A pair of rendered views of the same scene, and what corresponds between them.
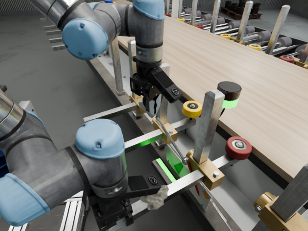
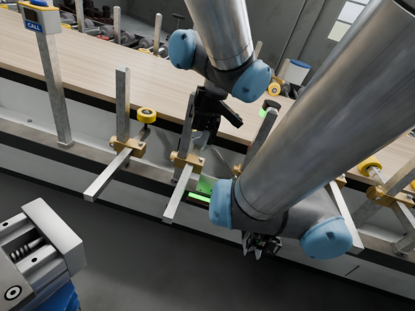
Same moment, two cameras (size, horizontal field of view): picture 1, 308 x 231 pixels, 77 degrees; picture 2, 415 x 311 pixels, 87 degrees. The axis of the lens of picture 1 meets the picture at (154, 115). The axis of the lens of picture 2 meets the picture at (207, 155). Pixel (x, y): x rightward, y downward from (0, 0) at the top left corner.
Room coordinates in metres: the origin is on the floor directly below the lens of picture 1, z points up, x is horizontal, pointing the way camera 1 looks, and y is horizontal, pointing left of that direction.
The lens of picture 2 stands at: (0.21, 0.50, 1.38)
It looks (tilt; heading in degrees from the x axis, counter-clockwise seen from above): 37 degrees down; 300
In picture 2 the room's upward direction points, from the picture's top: 17 degrees clockwise
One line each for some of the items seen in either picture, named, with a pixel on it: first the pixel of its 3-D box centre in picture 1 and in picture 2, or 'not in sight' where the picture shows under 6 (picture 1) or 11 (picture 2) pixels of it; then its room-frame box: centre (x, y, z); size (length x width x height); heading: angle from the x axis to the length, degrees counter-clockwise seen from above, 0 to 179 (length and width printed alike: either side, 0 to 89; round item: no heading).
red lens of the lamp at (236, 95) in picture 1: (228, 90); (271, 106); (0.43, -0.20, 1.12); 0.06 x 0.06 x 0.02
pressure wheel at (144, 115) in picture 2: not in sight; (146, 122); (0.87, -0.04, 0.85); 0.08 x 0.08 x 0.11
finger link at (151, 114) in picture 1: (145, 107); (201, 141); (0.52, 0.03, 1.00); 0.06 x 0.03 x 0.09; 50
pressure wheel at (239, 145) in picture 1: (235, 154); not in sight; (0.44, -0.29, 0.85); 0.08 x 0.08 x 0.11
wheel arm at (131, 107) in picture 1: (128, 108); (123, 157); (0.78, 0.13, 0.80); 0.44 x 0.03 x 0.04; 119
